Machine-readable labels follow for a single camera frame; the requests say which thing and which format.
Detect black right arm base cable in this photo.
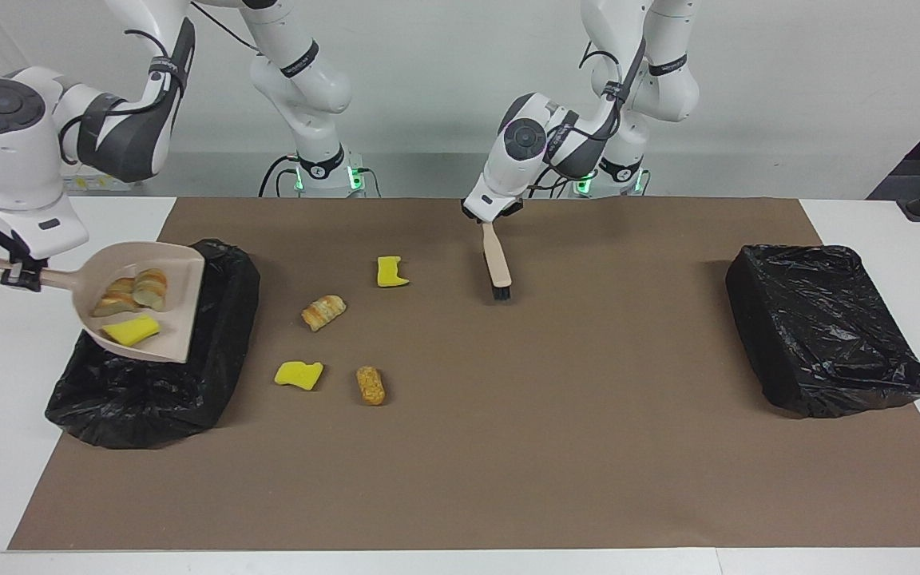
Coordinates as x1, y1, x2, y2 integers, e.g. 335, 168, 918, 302
259, 156, 301, 198

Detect black arm base cable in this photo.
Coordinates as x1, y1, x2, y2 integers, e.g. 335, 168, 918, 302
259, 156, 301, 198
528, 172, 589, 199

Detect orange striped croissant piece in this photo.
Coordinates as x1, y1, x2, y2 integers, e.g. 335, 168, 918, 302
133, 269, 169, 311

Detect white power strip box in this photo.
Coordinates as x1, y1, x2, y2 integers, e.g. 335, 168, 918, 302
61, 172, 141, 192

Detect black left arm base cable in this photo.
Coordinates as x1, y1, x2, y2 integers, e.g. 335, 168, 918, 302
528, 172, 589, 199

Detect yellow sponge piece green edge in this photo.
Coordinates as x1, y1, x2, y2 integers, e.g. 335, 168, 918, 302
376, 256, 410, 288

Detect brown paper table mat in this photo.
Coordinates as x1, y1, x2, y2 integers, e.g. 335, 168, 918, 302
9, 197, 920, 550

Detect striped croissant bread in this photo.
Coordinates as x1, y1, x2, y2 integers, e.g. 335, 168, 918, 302
301, 295, 347, 332

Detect taut black bag trash bin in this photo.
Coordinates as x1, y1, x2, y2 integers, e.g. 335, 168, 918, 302
725, 244, 920, 418

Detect brown oval bread roll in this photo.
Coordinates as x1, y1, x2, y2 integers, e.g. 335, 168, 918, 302
356, 366, 387, 406

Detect pale bread chunk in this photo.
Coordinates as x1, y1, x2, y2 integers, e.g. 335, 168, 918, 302
93, 277, 141, 318

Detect beige plastic dustpan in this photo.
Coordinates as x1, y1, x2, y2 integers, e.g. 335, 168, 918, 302
0, 241, 206, 364

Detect crumpled black bag trash bin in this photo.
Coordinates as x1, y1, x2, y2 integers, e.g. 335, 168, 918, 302
45, 239, 261, 450

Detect yellow wedge sponge piece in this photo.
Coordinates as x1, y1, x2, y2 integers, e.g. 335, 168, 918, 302
101, 315, 161, 347

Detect beige hand brush black bristles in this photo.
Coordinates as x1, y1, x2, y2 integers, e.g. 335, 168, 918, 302
481, 222, 513, 301

